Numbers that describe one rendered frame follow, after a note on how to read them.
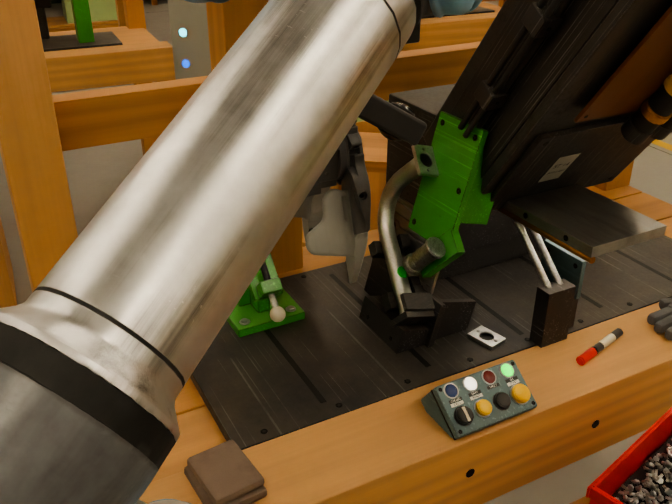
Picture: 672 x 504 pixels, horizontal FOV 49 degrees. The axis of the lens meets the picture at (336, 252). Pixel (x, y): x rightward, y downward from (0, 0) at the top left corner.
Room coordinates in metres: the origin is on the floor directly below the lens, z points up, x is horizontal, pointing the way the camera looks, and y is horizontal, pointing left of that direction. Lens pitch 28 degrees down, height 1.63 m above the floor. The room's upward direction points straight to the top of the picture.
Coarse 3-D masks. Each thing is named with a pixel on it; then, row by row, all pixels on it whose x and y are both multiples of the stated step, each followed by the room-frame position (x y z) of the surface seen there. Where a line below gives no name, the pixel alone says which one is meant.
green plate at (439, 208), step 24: (456, 120) 1.14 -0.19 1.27; (432, 144) 1.17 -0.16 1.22; (456, 144) 1.12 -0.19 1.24; (480, 144) 1.08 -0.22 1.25; (456, 168) 1.10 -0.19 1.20; (480, 168) 1.10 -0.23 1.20; (432, 192) 1.13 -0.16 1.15; (456, 192) 1.09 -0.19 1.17; (480, 192) 1.10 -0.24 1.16; (432, 216) 1.11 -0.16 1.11; (456, 216) 1.07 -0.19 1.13; (480, 216) 1.10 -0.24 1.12
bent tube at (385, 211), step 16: (416, 160) 1.13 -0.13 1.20; (432, 160) 1.15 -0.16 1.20; (400, 176) 1.16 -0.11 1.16; (416, 176) 1.15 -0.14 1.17; (432, 176) 1.13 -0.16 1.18; (384, 192) 1.19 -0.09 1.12; (400, 192) 1.18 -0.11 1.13; (384, 208) 1.18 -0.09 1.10; (384, 224) 1.17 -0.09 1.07; (384, 240) 1.15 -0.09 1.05; (384, 256) 1.14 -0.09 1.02; (400, 256) 1.12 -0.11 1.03; (400, 288) 1.08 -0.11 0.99; (400, 304) 1.06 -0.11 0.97
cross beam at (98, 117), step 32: (416, 64) 1.58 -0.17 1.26; (448, 64) 1.62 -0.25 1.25; (64, 96) 1.26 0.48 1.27; (96, 96) 1.26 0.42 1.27; (128, 96) 1.29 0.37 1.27; (160, 96) 1.32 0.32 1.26; (384, 96) 1.54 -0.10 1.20; (64, 128) 1.23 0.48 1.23; (96, 128) 1.26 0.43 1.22; (128, 128) 1.28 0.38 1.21; (160, 128) 1.31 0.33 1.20
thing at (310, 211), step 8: (304, 200) 0.67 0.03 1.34; (312, 200) 0.67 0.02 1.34; (320, 200) 0.67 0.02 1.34; (304, 208) 0.68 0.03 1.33; (312, 208) 0.67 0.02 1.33; (320, 208) 0.67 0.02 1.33; (296, 216) 0.68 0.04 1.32; (304, 216) 0.68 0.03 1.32; (312, 216) 0.67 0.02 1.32; (320, 216) 0.68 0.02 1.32; (304, 224) 0.68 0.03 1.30; (312, 224) 0.68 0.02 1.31; (304, 232) 0.68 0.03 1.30
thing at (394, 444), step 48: (576, 336) 1.07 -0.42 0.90; (624, 336) 1.07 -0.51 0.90; (432, 384) 0.93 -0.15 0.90; (528, 384) 0.93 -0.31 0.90; (576, 384) 0.93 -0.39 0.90; (624, 384) 0.95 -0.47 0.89; (336, 432) 0.82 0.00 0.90; (384, 432) 0.82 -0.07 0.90; (432, 432) 0.82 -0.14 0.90; (480, 432) 0.82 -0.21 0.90; (528, 432) 0.86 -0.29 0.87; (576, 432) 0.91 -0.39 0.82; (624, 432) 0.96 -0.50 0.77; (288, 480) 0.73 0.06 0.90; (336, 480) 0.73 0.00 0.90; (384, 480) 0.74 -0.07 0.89; (432, 480) 0.77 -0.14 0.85; (480, 480) 0.82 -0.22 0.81; (528, 480) 0.87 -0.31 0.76
